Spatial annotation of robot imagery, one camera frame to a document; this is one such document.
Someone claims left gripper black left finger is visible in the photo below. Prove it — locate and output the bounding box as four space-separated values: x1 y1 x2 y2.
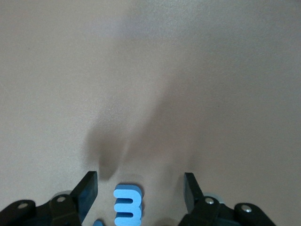
0 171 98 226

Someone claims brown table mat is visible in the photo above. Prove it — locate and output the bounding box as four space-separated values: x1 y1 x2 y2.
0 0 301 226

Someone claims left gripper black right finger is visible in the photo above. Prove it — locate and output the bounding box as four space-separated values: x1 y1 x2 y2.
180 173 277 226

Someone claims blue foam letter E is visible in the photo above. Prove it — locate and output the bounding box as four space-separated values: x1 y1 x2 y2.
113 184 143 226

